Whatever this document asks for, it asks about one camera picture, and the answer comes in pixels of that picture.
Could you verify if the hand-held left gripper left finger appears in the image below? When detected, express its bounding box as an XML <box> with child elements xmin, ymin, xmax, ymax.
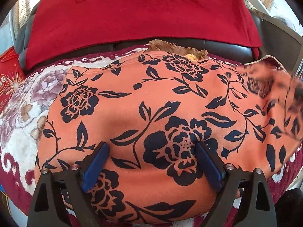
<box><xmin>27</xmin><ymin>141</ymin><xmax>110</xmax><ymax>227</ymax></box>

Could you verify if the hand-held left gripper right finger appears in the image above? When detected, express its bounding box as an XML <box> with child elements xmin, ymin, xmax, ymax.
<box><xmin>195</xmin><ymin>141</ymin><xmax>277</xmax><ymax>227</ymax></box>

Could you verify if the orange floral blouse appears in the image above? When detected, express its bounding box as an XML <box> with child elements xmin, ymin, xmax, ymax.
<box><xmin>34</xmin><ymin>40</ymin><xmax>303</xmax><ymax>225</ymax></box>

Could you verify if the dark cloth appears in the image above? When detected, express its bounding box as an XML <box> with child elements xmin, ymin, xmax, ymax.
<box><xmin>276</xmin><ymin>188</ymin><xmax>303</xmax><ymax>219</ymax></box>

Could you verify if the floral plush blanket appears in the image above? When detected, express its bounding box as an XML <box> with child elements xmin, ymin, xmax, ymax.
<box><xmin>0</xmin><ymin>47</ymin><xmax>303</xmax><ymax>227</ymax></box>

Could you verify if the dark leather sofa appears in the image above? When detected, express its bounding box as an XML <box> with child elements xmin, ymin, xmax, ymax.
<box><xmin>14</xmin><ymin>0</ymin><xmax>268</xmax><ymax>63</ymax></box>

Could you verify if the red gift bag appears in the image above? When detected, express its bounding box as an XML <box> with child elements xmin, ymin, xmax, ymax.
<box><xmin>0</xmin><ymin>45</ymin><xmax>27</xmax><ymax>114</ymax></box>

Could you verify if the red quilt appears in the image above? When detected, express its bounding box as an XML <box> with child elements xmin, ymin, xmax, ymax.
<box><xmin>24</xmin><ymin>0</ymin><xmax>263</xmax><ymax>70</ymax></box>

